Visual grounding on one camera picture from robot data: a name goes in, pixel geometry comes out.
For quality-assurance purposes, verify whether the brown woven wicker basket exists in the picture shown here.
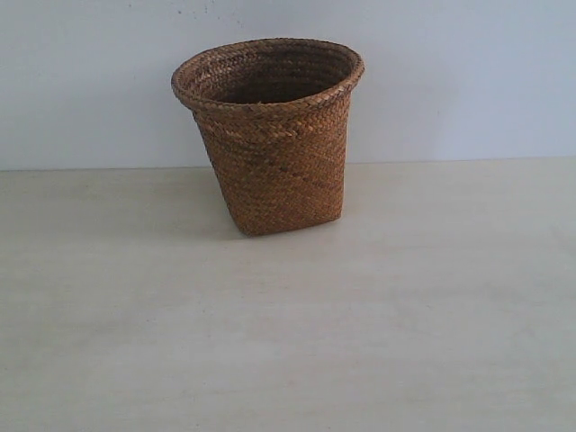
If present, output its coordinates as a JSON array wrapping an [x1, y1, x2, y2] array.
[[171, 38, 365, 237]]

